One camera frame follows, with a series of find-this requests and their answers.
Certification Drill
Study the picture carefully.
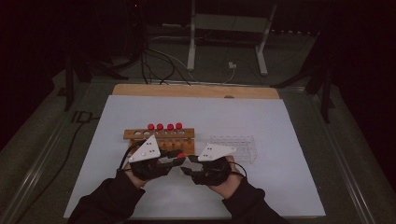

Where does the wooden test tube rack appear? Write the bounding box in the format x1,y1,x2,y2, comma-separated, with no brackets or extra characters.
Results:
122,127,196,157

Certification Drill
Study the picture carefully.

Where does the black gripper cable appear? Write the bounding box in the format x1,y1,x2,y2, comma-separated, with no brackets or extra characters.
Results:
232,161,249,180
117,140,148,173

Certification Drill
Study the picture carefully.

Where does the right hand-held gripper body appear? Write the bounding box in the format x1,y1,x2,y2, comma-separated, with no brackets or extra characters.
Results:
191,142,237,187

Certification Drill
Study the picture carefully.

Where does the black floor bracket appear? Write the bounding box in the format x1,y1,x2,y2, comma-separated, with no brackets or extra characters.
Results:
72,110,93,124

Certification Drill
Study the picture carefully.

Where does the white cable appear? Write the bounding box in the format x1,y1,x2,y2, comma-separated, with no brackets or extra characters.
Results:
219,66,236,85

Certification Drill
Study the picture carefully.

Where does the white metal stand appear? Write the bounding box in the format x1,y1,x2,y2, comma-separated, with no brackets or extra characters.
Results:
186,0,278,77

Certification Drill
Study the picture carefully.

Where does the bundle of black cables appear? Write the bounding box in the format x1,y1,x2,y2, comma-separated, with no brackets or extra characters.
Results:
138,43,191,87

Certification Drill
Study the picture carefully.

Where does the person's right hand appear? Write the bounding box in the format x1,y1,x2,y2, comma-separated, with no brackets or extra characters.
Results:
209,154,245,200

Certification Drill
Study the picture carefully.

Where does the black stand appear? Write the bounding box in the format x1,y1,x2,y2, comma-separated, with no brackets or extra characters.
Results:
64,54,129,112
270,29,336,124

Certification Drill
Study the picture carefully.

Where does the person's left hand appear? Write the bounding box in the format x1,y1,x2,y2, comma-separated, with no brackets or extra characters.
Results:
123,169,148,189

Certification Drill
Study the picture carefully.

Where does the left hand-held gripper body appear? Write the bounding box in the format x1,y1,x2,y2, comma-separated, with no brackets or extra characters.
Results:
128,133,173,182

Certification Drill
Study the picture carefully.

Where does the black floor cable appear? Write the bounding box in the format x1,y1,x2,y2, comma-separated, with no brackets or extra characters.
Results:
13,116,101,224

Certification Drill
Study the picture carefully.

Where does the clear acrylic test tube rack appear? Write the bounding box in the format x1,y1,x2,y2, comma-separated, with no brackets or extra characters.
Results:
199,134,259,165

